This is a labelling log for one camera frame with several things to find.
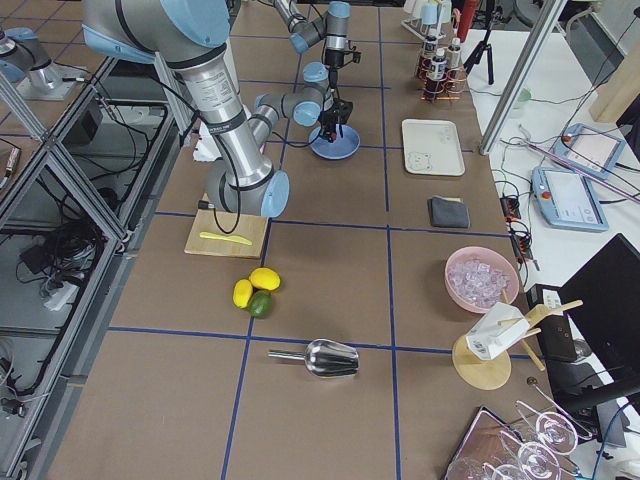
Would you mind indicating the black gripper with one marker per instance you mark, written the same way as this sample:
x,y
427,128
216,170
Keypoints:
x,y
333,56
330,119

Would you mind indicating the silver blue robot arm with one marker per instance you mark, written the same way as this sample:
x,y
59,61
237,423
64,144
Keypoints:
x,y
192,37
331,28

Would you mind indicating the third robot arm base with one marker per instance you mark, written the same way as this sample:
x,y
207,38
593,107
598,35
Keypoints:
x,y
26,64

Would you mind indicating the blue round plate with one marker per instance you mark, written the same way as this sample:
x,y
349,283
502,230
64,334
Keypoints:
x,y
339,149

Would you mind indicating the dark bottle white cap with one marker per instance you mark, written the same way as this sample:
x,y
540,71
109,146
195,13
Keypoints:
x,y
430,45

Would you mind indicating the cream bear tray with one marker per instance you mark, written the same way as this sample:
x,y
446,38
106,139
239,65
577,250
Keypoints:
x,y
432,147

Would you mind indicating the wooden cutting board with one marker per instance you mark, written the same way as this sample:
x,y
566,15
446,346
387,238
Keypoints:
x,y
248,226

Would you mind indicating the grey folded cloth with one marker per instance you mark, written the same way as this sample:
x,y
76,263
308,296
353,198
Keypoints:
x,y
447,213

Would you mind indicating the red bottle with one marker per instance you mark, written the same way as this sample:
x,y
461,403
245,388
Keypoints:
x,y
466,18

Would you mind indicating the yellow lemon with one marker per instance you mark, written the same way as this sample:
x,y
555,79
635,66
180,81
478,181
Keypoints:
x,y
242,293
265,278

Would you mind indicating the yellow plastic knife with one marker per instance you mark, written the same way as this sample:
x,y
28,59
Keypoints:
x,y
226,237

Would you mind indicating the green lime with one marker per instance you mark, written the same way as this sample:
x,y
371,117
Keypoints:
x,y
260,304

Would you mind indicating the metal ice scoop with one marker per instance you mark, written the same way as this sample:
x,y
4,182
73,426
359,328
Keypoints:
x,y
324,358

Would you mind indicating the blue teach pendant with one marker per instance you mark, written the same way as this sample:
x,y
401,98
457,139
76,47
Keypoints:
x,y
567,200
590,149

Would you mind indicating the white paper carton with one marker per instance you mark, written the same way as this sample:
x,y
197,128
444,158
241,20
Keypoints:
x,y
498,329

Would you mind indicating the metallic glass tray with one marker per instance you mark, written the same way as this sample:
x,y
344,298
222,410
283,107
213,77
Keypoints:
x,y
480,454

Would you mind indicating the clear wine glass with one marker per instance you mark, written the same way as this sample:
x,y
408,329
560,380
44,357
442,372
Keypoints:
x,y
551,429
534,459

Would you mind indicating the copper wire bottle rack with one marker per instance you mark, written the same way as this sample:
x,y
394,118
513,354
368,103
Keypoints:
x,y
450,88

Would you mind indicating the black camera tripod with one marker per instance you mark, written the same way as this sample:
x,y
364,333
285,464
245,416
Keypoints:
x,y
484,47

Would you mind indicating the aluminium frame post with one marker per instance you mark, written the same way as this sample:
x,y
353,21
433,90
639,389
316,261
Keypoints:
x,y
533,46

